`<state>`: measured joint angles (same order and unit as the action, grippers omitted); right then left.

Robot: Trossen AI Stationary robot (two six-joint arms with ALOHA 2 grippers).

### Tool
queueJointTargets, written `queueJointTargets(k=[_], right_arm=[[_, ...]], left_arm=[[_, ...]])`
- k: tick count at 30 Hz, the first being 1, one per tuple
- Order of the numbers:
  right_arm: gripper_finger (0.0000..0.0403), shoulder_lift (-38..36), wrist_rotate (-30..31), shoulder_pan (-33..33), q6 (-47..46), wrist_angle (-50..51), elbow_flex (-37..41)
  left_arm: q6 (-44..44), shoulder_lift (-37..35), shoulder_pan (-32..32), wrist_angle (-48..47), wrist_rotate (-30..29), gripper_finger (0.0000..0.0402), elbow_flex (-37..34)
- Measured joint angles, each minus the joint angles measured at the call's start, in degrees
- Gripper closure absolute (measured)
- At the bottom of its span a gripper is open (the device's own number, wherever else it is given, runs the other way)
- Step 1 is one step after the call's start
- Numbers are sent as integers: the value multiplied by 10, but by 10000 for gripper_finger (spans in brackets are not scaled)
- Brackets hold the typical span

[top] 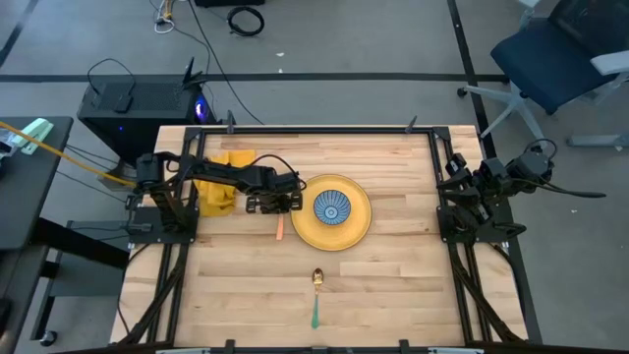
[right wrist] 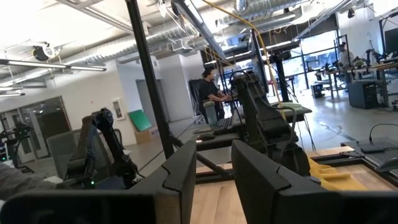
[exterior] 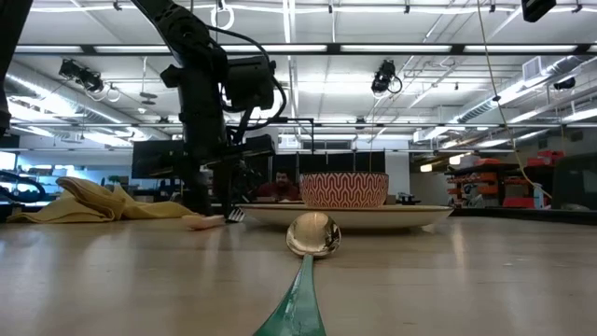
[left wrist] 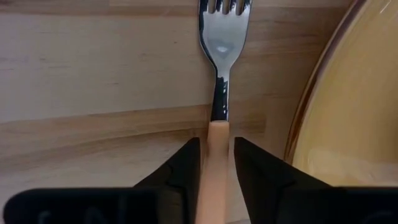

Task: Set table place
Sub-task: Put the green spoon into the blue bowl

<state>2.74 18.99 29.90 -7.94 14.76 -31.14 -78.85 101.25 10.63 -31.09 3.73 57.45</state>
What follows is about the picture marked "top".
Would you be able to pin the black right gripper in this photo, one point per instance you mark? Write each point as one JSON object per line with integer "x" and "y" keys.
{"x": 484, "y": 172}

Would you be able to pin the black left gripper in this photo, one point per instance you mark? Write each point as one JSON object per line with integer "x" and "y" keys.
{"x": 275, "y": 189}

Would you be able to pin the yellow round plate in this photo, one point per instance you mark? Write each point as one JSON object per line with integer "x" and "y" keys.
{"x": 304, "y": 226}

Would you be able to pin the blue patterned bowl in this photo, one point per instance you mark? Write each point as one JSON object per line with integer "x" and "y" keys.
{"x": 332, "y": 207}

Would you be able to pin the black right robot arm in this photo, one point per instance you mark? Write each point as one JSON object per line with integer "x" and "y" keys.
{"x": 521, "y": 169}

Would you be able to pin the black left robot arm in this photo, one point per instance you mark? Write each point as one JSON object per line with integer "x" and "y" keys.
{"x": 216, "y": 174}

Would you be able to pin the yellow cloth napkin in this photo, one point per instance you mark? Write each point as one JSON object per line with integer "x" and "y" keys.
{"x": 216, "y": 201}

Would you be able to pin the grey furniture foot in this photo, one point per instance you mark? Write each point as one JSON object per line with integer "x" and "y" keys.
{"x": 599, "y": 141}

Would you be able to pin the blue office chair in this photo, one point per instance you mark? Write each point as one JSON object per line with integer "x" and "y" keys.
{"x": 540, "y": 64}

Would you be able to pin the black computer tower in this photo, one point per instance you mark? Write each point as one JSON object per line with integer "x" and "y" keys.
{"x": 147, "y": 103}

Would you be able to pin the black desk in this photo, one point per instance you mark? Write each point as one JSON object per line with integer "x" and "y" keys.
{"x": 29, "y": 187}

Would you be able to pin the mint green stapler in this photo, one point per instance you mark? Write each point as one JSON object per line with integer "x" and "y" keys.
{"x": 34, "y": 135}

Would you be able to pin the black aluminium table frame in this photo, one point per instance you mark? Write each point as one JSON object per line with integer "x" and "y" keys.
{"x": 319, "y": 131}

